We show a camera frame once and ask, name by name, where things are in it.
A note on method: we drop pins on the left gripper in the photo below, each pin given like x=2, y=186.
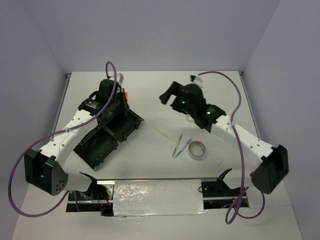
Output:
x=124, y=106

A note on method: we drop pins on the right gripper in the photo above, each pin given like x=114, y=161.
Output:
x=175, y=88

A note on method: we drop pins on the orange cap highlighter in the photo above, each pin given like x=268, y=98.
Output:
x=126, y=95

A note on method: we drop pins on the black four-compartment organizer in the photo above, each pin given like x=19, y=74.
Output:
x=106, y=136

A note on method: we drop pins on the small clear tape roll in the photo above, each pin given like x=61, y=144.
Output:
x=189, y=119

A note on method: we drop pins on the yellow pen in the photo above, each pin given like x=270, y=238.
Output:
x=164, y=134

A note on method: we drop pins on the green pen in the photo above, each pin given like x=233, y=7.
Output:
x=177, y=145

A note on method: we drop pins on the blue pen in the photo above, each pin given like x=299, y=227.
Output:
x=183, y=148

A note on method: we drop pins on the large clear tape roll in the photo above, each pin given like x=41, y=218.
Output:
x=196, y=150

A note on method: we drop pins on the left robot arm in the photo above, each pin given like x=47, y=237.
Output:
x=44, y=167

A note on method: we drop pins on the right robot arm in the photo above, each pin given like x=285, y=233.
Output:
x=270, y=163

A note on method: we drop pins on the white foil-covered block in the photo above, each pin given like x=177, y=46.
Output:
x=157, y=198

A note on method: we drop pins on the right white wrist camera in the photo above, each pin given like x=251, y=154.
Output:
x=195, y=79

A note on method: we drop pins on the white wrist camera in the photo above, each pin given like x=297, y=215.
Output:
x=120, y=79
x=195, y=79

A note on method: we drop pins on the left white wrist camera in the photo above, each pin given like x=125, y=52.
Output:
x=120, y=79

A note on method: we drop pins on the metal rail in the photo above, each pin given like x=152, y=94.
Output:
x=112, y=181

